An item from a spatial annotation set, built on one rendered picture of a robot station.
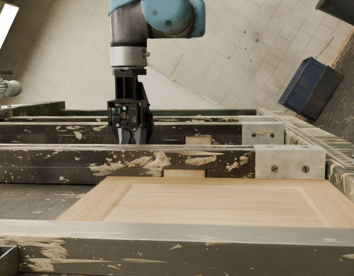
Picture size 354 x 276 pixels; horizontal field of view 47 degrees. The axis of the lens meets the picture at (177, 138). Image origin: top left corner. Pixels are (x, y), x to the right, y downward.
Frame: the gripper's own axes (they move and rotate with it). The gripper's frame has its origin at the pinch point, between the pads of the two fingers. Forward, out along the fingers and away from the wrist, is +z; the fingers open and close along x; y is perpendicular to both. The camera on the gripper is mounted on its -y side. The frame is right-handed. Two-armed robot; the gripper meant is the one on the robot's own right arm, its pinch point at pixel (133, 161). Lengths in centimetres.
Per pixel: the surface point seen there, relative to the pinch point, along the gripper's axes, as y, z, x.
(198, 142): -37.4, 1.6, 12.0
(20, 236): 47.8, -2.4, -1.6
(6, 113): -62, -5, -62
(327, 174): 11.6, -0.6, 38.0
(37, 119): -61, -3, -50
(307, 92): -389, 2, 114
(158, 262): 47.9, -0.1, 12.8
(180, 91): -355, -2, -26
